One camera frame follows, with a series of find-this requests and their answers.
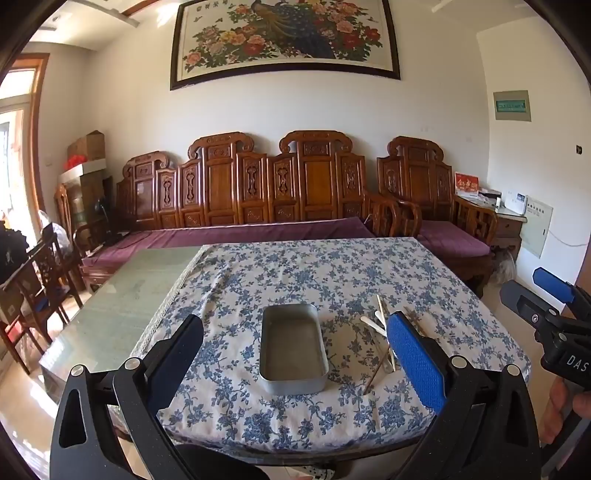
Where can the carved wooden armchair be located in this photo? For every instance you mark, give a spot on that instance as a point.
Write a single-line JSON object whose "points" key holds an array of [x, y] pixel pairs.
{"points": [[415, 184]]}

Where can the grey furry bundle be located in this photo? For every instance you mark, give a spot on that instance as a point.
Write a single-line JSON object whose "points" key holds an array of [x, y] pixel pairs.
{"points": [[503, 267]]}

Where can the wooden side table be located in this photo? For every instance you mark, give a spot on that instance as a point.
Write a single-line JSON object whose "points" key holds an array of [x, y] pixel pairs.
{"points": [[508, 230]]}

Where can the framed peacock flower painting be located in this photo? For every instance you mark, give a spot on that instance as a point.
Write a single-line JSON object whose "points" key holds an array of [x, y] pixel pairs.
{"points": [[286, 41]]}

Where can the wooden dining chair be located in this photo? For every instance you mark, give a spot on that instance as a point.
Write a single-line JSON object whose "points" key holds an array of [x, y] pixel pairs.
{"points": [[32, 295]]}

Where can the glass-topped table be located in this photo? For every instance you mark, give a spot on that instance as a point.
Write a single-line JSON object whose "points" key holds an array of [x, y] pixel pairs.
{"points": [[120, 300]]}

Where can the blue floral tablecloth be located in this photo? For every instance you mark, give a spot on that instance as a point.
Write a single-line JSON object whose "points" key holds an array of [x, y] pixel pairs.
{"points": [[295, 272]]}

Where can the green-framed wall box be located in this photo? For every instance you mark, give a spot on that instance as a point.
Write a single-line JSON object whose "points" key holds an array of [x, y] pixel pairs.
{"points": [[511, 106]]}

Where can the rectangular metal tray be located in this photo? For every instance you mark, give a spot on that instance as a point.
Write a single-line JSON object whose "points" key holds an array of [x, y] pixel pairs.
{"points": [[292, 350]]}

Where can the person's right hand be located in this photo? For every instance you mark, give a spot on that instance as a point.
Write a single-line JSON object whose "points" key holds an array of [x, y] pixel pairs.
{"points": [[556, 410]]}

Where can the cardboard boxes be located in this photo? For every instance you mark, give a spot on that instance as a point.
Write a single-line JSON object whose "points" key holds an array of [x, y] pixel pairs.
{"points": [[87, 189]]}

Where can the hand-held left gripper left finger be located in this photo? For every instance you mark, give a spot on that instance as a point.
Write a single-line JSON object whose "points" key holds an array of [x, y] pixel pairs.
{"points": [[183, 344]]}

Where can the white plastic rice spoon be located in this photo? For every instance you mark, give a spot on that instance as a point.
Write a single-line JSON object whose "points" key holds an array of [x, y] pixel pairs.
{"points": [[373, 325]]}

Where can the carved wooden sofa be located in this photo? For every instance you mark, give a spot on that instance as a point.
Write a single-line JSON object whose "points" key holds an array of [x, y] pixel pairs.
{"points": [[258, 184]]}

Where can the white desk telephone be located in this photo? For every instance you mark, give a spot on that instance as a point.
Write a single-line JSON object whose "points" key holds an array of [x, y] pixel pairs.
{"points": [[516, 203]]}

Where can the wooden door frame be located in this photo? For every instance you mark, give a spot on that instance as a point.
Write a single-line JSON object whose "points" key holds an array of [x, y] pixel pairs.
{"points": [[39, 138]]}

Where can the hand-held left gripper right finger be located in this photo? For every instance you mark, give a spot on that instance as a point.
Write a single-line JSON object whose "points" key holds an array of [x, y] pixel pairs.
{"points": [[413, 355]]}

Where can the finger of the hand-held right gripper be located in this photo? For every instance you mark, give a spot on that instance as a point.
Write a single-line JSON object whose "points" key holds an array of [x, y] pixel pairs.
{"points": [[524, 302], [554, 284]]}

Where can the pale wooden chopstick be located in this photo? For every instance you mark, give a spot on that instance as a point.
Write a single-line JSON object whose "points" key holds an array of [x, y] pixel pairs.
{"points": [[381, 318], [390, 357]]}

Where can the long purple sofa cushion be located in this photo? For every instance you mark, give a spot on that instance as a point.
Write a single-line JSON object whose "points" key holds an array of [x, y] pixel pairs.
{"points": [[194, 237]]}

